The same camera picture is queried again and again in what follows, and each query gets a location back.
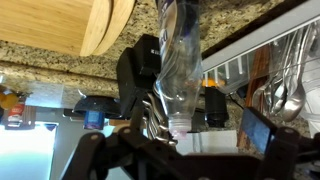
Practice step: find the blue cup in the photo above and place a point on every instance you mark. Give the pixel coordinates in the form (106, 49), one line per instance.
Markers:
(94, 120)

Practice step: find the clear dish soap bottle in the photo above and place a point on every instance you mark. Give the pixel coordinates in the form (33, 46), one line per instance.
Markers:
(180, 78)

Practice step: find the black knife block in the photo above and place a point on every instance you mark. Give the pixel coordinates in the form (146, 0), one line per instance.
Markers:
(136, 70)

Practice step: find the small wooden cutting board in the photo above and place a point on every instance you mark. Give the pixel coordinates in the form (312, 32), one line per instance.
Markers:
(74, 27)

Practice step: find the dark blue bowl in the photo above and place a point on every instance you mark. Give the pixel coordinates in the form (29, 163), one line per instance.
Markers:
(107, 105)

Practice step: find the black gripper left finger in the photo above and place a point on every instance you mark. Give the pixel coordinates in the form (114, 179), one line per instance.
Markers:
(140, 158)

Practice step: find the steel spoon in rack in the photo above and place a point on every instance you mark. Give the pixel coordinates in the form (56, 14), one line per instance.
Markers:
(296, 97)

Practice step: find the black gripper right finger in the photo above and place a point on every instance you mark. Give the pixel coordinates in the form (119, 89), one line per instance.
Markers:
(284, 148)

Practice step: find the large wooden cutting board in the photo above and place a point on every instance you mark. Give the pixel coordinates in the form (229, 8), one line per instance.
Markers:
(121, 12)

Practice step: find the grey dish drying rack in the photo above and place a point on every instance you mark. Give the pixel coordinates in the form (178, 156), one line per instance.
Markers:
(227, 64)

